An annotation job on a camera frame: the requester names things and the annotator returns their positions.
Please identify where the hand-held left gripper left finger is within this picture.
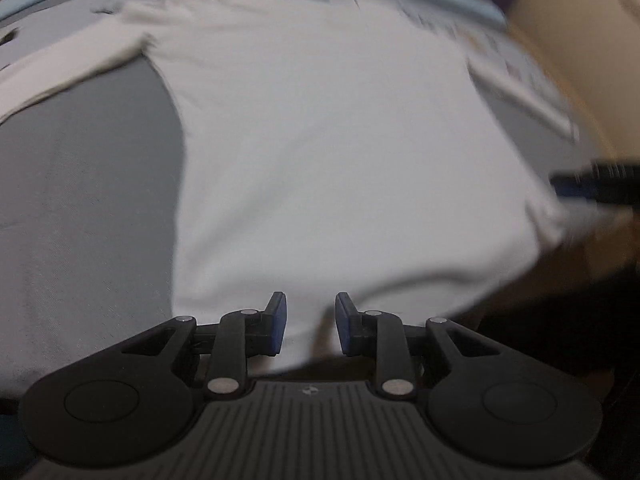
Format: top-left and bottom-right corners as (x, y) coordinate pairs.
(118, 291), (289, 401)

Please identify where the wooden bed frame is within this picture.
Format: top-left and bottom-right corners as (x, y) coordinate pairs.
(505, 5), (640, 161)

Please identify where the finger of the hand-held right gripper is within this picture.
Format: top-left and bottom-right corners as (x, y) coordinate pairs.
(549, 159), (640, 206)

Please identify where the white shirt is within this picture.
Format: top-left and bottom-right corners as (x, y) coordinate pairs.
(0, 0), (583, 376)

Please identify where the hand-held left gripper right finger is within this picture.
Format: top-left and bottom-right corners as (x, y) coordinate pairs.
(334, 291), (503, 401)

